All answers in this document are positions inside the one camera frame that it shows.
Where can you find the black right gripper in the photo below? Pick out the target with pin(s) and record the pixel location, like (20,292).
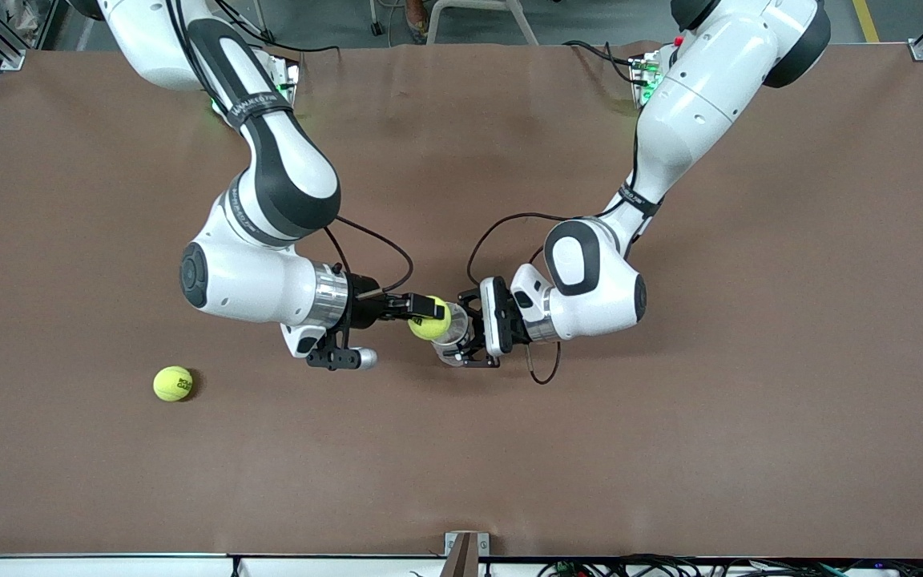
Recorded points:
(364,308)

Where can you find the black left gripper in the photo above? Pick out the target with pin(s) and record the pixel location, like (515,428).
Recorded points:
(519,322)

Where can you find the yellow Wilson tennis ball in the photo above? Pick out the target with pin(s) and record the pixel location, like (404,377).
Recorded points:
(173,383)
(429,329)

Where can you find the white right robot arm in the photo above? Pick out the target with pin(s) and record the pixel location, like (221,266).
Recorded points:
(269,280)

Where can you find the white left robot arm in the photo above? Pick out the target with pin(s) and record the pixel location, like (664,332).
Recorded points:
(694,104)

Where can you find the brown table cover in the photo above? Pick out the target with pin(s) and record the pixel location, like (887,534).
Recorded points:
(461,465)

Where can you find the brown wooden beam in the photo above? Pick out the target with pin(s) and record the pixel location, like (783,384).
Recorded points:
(461,561)

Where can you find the grey leg with castor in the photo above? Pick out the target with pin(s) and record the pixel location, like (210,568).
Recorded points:
(379,30)

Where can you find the white metal stand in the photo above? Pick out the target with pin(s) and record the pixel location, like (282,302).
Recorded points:
(521,20)

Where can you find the silver bracket plate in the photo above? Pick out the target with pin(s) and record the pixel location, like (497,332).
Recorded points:
(484,545)

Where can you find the white table edge rail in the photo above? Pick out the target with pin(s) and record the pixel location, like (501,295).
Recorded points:
(109,567)

